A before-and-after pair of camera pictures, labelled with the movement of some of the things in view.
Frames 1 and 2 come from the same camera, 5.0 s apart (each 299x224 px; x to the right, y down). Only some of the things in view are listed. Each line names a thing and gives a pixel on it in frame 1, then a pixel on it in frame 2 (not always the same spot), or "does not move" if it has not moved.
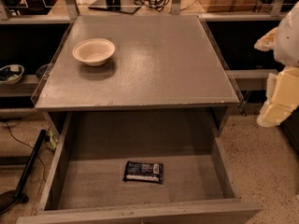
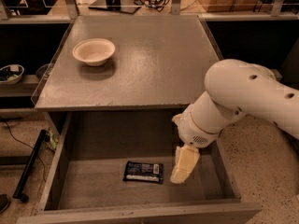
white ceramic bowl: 94,51 does not move
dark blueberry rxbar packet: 143,172 does not move
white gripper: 289,44 to 193,133
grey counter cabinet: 161,63 does not move
